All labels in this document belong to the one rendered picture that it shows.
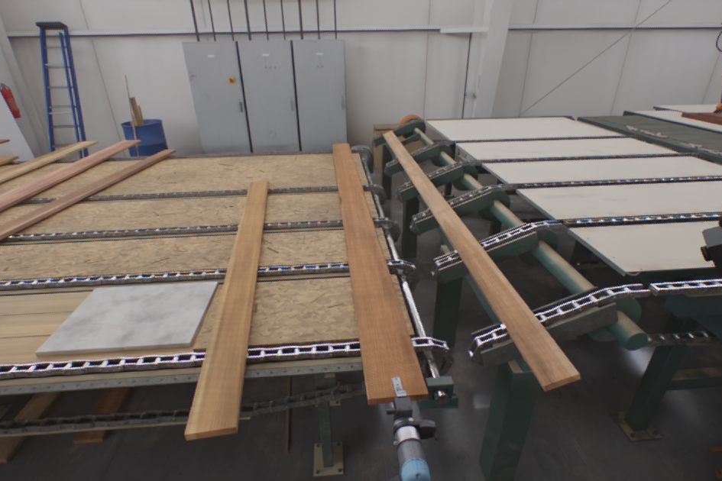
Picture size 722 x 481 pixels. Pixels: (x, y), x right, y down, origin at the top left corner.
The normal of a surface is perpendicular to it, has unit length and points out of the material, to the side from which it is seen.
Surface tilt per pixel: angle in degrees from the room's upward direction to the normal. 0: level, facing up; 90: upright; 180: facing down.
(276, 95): 90
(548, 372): 22
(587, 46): 86
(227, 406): 0
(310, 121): 90
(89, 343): 0
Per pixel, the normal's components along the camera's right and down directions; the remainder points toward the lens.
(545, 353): -0.39, -0.81
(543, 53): 0.07, 0.37
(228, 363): -0.01, -0.89
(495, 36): 0.08, 0.59
